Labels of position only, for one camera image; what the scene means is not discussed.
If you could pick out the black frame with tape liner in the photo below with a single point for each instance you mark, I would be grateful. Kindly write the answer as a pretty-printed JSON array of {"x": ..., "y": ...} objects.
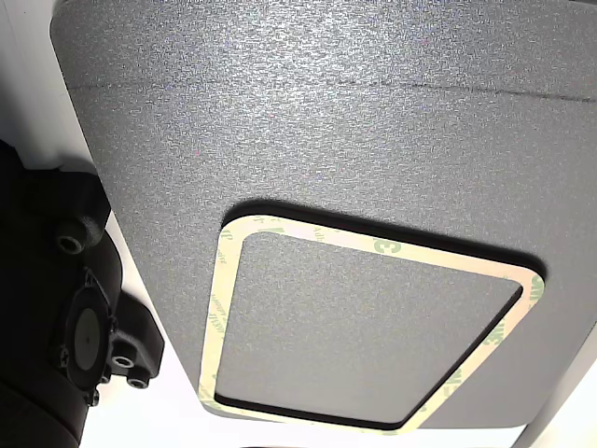
[{"x": 326, "y": 237}]

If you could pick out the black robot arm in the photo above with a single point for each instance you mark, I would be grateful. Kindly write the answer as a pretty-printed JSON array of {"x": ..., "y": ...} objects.
[{"x": 42, "y": 280}]

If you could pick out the grey foam pad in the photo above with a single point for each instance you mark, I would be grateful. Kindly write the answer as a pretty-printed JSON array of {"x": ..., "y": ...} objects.
[{"x": 289, "y": 140}]

